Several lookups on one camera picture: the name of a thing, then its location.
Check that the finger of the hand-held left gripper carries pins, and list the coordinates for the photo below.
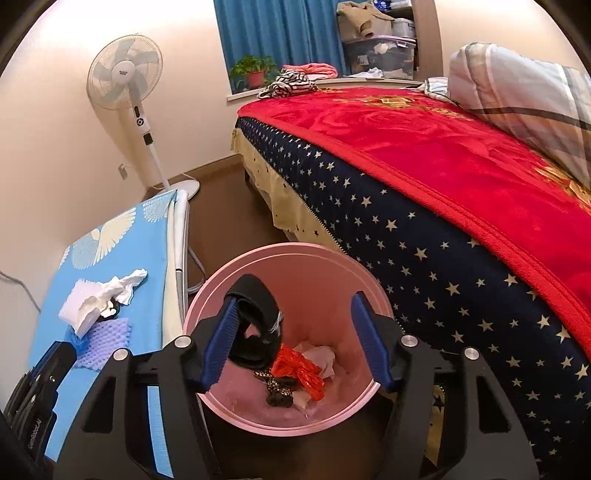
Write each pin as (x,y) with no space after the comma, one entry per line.
(57,360)

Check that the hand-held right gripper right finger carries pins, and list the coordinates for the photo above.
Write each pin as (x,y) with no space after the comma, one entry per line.
(370,344)

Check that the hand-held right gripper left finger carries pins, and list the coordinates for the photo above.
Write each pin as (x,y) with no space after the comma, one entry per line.
(220,344)

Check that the blue plastic bag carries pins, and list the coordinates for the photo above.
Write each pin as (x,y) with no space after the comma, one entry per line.
(81,342)

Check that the black fabric band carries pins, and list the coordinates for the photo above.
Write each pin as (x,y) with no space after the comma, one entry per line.
(258,318)

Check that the printed white paper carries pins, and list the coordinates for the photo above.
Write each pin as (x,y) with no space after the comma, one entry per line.
(323,357)

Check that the light blue purple cloth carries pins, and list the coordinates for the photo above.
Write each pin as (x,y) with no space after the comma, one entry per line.
(108,344)

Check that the floral black cloth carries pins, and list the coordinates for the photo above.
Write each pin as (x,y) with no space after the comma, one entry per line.
(272,382)

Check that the orange plastic bag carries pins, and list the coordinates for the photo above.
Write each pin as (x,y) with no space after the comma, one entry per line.
(295,369)

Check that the plain black cloth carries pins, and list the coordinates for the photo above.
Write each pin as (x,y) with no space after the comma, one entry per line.
(279,399)

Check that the pink plastic bin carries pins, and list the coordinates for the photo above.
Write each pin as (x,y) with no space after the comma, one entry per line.
(286,277)

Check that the white tissue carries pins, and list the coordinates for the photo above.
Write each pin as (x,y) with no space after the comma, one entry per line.
(122,284)

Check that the bed with starred blanket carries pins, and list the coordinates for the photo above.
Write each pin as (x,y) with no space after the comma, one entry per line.
(415,258)

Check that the blue patterned table cloth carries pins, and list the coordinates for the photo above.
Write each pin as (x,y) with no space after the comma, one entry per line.
(138,240)

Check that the red floral blanket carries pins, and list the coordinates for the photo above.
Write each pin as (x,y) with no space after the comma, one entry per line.
(415,152)

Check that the grey striped cloth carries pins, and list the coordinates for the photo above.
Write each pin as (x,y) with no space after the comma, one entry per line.
(436,87)

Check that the black white striped cloth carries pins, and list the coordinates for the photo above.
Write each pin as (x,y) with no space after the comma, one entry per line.
(291,85)

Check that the green potted plant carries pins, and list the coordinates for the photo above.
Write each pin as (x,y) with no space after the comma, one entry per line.
(251,69)

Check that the pink cloth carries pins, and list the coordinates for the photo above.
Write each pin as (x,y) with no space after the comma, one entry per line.
(318,69)

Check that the clear plastic storage box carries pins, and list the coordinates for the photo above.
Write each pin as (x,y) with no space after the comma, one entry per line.
(369,55)

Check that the white standing fan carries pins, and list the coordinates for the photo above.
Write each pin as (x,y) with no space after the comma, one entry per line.
(124,69)

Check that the plaid pillow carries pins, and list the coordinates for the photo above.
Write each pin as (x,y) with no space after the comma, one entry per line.
(517,87)

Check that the wooden bookshelf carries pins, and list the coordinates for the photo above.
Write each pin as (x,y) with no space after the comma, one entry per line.
(427,37)

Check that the blue curtain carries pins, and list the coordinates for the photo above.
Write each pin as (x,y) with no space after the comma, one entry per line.
(277,32)

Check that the grey lidded storage box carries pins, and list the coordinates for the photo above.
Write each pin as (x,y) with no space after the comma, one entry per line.
(404,27)

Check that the tan jacket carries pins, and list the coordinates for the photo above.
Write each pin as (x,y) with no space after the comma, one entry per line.
(360,18)

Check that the white wall socket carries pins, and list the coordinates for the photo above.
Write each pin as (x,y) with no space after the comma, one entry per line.
(123,170)

